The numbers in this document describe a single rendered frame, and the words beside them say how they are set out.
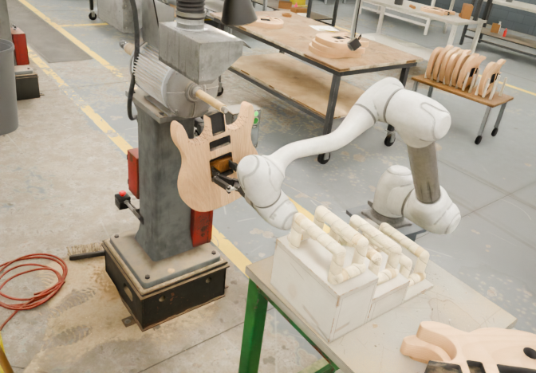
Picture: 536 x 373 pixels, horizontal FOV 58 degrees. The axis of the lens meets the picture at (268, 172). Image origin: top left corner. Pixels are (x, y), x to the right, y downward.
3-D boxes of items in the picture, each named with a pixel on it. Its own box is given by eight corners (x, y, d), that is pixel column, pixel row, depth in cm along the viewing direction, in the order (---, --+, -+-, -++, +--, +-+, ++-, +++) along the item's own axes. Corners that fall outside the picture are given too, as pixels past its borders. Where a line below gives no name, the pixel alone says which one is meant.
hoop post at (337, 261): (325, 279, 127) (330, 250, 123) (333, 275, 129) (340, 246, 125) (333, 286, 125) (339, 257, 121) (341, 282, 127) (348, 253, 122)
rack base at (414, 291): (341, 254, 165) (341, 251, 165) (372, 241, 174) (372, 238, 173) (403, 304, 147) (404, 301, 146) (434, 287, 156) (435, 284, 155)
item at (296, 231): (285, 244, 139) (290, 217, 134) (294, 241, 141) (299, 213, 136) (293, 249, 137) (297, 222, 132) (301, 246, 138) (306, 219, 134)
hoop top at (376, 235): (347, 222, 152) (349, 213, 150) (354, 220, 154) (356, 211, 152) (395, 258, 138) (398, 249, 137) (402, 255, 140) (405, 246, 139)
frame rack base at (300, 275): (268, 284, 149) (274, 238, 140) (305, 268, 157) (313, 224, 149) (329, 344, 130) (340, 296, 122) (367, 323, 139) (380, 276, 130)
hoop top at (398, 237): (376, 229, 165) (378, 221, 163) (383, 227, 167) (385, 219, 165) (423, 263, 151) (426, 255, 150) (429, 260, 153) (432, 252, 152)
